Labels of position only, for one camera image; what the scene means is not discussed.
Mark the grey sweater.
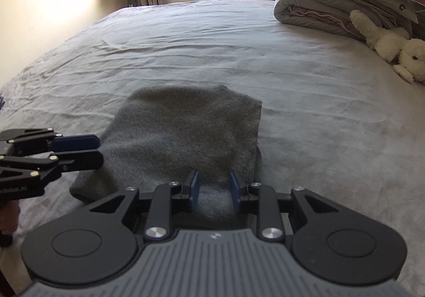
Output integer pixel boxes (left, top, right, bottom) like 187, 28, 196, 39
69, 84, 264, 232

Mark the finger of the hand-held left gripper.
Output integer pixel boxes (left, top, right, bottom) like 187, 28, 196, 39
0, 150, 104, 182
0, 127, 101, 155

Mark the white plush bunny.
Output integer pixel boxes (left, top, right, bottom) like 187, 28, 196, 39
350, 9, 425, 84

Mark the person's left hand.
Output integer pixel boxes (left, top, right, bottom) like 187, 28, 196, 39
0, 199, 20, 238

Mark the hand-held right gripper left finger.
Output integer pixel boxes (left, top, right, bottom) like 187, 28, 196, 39
89, 170, 201, 242

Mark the bed with grey sheet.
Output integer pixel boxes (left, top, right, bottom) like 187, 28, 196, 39
0, 0, 425, 297

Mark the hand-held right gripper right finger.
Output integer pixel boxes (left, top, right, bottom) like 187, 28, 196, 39
228, 171, 340, 241

